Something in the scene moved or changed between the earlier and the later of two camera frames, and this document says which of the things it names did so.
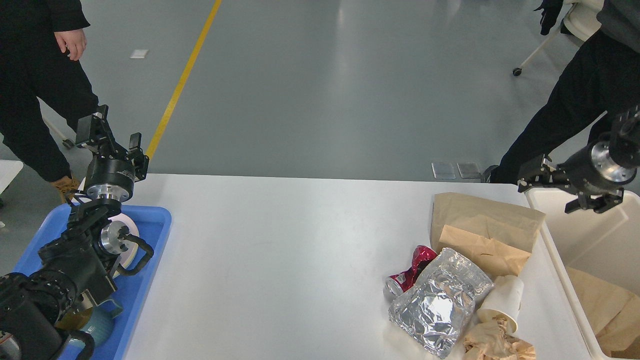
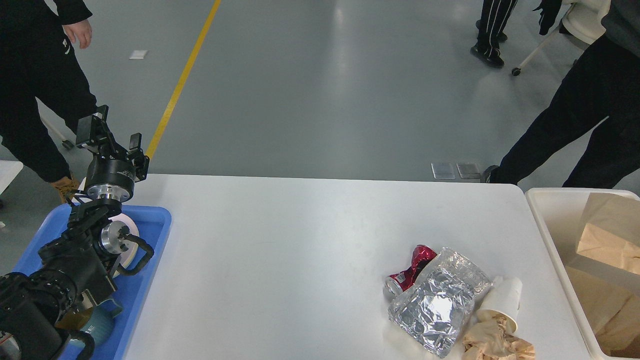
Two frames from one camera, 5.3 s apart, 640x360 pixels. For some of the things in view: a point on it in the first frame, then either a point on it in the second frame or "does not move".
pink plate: (131, 253) does not move
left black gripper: (110, 177) does not move
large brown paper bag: (614, 314) does not move
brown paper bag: (498, 236) → (610, 233)
